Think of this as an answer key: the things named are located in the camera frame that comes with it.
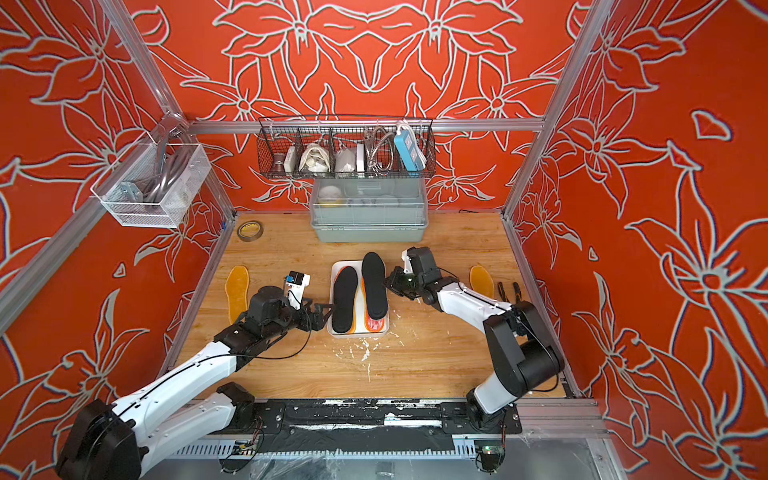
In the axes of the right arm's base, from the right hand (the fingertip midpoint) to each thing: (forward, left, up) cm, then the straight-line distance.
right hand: (375, 281), depth 86 cm
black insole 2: (+6, +1, -3) cm, 6 cm away
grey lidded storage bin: (+25, +3, +6) cm, 25 cm away
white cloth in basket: (+31, +19, +21) cm, 42 cm away
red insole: (-9, +1, -10) cm, 14 cm away
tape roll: (+30, +51, -11) cm, 60 cm away
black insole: (+1, +10, -9) cm, 14 cm away
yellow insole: (+4, +47, -10) cm, 48 cm away
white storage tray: (-1, +5, -10) cm, 11 cm away
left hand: (-8, +14, +1) cm, 16 cm away
